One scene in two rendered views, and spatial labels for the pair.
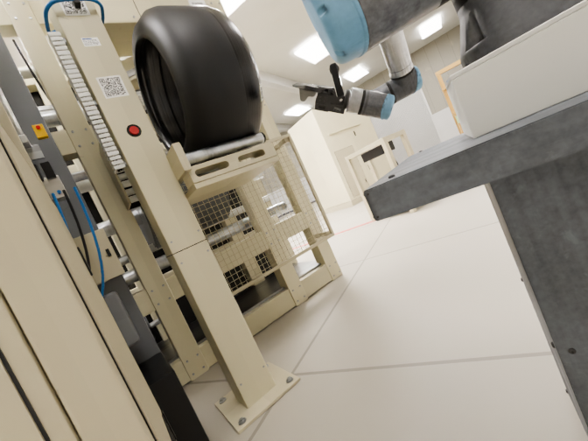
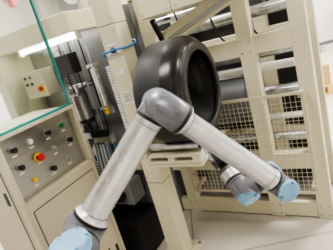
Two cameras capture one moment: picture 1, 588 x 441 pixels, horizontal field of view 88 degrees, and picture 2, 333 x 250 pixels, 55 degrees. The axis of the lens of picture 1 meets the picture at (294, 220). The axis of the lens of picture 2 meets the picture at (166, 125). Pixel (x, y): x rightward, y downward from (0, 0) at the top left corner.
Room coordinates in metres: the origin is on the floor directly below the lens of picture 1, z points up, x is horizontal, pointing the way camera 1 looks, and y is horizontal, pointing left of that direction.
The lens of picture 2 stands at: (0.42, -1.47, 1.54)
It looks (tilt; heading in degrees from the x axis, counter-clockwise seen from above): 16 degrees down; 65
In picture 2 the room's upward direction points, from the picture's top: 16 degrees counter-clockwise
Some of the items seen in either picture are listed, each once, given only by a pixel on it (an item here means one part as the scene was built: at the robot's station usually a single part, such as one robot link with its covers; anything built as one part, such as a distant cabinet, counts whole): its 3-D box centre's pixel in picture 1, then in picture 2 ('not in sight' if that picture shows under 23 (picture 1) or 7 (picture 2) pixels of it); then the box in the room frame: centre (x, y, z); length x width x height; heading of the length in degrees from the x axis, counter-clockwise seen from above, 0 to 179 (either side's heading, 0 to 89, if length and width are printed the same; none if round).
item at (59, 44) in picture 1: (89, 104); (121, 101); (1.06, 0.46, 1.19); 0.05 x 0.04 x 0.48; 32
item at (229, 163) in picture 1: (231, 164); (176, 156); (1.16, 0.13, 0.84); 0.36 x 0.09 x 0.06; 122
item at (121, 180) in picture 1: (136, 171); not in sight; (1.48, 0.59, 1.05); 0.20 x 0.15 x 0.30; 122
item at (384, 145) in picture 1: (387, 178); not in sight; (3.30, -1.12, 0.40); 0.60 x 0.35 x 0.80; 29
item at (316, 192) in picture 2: (253, 211); (241, 148); (1.68, 0.18, 0.65); 0.90 x 0.02 x 0.70; 122
